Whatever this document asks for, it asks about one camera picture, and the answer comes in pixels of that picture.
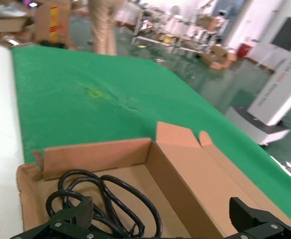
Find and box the person in beige trousers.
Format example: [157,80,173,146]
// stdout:
[88,0,118,55]

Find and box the tall cardboard box yellow label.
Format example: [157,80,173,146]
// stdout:
[34,0,73,48]

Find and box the flat cardboard box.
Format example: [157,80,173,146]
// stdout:
[200,53,223,71]

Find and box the shallow cardboard box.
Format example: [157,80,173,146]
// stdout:
[0,15,36,35]

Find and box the black power cable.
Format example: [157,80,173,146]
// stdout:
[45,169,163,239]

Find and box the green table cloth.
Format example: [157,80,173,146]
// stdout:
[9,44,291,231]

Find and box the open brown cardboard box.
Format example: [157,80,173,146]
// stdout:
[16,121,291,239]

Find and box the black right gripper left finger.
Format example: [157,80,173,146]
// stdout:
[8,196,116,239]

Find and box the red bin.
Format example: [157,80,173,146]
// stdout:
[237,43,254,58]

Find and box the metal shelving rack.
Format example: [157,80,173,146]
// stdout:
[131,7,181,51]

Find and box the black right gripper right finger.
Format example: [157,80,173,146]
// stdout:
[224,197,291,239]

